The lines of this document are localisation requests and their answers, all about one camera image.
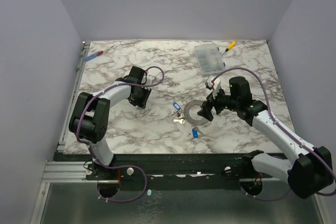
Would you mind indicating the blue keys bunch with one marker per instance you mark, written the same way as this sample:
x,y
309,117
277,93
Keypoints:
x,y
177,110

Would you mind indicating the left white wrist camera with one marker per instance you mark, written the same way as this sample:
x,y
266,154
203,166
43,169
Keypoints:
x,y
151,79

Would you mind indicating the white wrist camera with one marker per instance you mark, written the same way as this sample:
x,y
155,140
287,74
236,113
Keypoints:
x,y
151,79
213,83

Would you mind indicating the blue red handled screwdriver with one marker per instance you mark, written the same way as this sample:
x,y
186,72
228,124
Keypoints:
x,y
96,54

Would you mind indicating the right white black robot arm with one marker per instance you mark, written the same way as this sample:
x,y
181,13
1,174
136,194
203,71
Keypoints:
x,y
306,169

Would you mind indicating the aluminium left side rail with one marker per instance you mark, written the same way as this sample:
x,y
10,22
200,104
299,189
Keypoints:
x,y
79,70

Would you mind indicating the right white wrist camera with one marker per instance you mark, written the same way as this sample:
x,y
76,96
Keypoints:
x,y
213,83

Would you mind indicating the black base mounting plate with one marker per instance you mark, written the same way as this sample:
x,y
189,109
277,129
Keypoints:
x,y
175,171

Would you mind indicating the yellow handled screwdriver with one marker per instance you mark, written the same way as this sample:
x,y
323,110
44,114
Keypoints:
x,y
229,47

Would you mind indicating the aluminium front rail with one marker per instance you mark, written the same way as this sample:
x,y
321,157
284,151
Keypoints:
x,y
64,172

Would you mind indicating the aluminium rail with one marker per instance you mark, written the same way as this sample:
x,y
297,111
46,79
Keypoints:
x,y
64,172
79,70

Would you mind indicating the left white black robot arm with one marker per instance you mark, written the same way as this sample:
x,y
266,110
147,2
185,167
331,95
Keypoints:
x,y
90,116

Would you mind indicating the silver key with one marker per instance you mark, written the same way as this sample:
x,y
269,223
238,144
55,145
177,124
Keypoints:
x,y
181,121

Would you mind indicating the clear plastic screw box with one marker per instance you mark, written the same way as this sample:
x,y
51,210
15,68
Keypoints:
x,y
209,59

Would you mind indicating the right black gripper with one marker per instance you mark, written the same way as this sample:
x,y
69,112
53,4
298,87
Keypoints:
x,y
211,106

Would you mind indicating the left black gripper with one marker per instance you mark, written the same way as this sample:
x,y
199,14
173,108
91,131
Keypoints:
x,y
142,103

